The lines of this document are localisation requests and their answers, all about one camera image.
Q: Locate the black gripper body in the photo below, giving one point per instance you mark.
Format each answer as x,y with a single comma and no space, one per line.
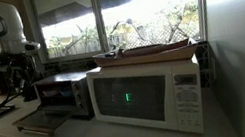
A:
24,70

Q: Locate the purple bowl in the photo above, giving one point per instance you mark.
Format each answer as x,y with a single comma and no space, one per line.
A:
49,92

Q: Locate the blue bowl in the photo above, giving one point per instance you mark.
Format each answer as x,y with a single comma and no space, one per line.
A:
66,93

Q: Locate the silver toaster oven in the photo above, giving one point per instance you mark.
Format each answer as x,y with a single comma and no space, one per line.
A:
63,79

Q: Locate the glass toaster oven door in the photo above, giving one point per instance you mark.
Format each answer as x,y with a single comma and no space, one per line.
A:
42,121

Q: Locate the white microwave oven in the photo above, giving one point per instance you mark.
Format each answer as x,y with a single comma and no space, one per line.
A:
191,110

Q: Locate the wooden dish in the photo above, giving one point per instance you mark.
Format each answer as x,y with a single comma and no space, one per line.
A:
154,48

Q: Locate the wooden serving tray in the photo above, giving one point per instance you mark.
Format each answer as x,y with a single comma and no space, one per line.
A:
161,56

